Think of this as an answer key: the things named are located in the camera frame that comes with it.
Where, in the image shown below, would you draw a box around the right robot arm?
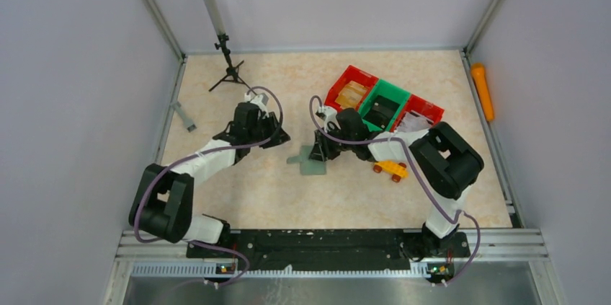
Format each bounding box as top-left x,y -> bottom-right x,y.
309,105 -> 484,251

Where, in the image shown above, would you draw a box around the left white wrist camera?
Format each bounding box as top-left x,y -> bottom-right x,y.
244,92 -> 269,118

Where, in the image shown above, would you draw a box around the far red bin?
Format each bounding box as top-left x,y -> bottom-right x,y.
324,65 -> 379,112

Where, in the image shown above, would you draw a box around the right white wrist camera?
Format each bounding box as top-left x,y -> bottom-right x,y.
315,105 -> 341,134

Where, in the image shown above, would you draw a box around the green card holder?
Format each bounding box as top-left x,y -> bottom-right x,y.
286,145 -> 327,176

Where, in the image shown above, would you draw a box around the yellow toy car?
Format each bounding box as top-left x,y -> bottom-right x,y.
373,161 -> 409,183

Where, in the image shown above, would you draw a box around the near red bin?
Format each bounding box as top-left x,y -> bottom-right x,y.
390,94 -> 445,132

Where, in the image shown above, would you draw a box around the red bin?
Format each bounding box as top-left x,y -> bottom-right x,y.
324,65 -> 379,112
390,94 -> 445,132

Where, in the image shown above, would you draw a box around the black item in green bin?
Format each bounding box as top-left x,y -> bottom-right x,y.
367,96 -> 399,128

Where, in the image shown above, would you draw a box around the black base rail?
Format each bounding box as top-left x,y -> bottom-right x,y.
186,229 -> 471,271

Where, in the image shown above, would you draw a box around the orange flashlight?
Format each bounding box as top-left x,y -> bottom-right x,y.
470,63 -> 495,122

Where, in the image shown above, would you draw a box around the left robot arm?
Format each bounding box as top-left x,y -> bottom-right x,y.
128,102 -> 290,244

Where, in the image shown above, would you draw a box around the clear plastic bags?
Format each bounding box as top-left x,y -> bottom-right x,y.
396,112 -> 433,132

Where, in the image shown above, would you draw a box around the green bin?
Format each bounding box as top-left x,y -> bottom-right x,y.
358,79 -> 411,132

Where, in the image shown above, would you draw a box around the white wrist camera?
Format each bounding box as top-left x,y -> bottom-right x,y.
315,105 -> 341,134
244,92 -> 269,118

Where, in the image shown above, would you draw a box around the small grey tool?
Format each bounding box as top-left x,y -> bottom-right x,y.
170,101 -> 197,133

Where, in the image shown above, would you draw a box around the black tripod with grey tube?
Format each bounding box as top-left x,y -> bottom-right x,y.
203,0 -> 251,92

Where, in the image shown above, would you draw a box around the wooden blocks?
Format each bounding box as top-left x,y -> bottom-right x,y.
335,81 -> 367,109

